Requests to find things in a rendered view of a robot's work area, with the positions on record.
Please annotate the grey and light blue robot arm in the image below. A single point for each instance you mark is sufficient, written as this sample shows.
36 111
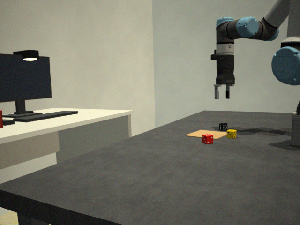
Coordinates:
286 62

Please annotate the red die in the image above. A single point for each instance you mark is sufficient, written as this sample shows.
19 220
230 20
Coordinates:
207 139

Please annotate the black die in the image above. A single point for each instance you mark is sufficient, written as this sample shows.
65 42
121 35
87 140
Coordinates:
223 126

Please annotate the tan square mat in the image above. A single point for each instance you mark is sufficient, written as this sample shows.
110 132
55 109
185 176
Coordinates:
200 133

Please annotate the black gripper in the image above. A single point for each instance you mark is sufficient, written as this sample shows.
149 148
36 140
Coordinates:
225 67

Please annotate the yellow die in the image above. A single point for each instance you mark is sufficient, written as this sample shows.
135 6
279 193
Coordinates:
231 133

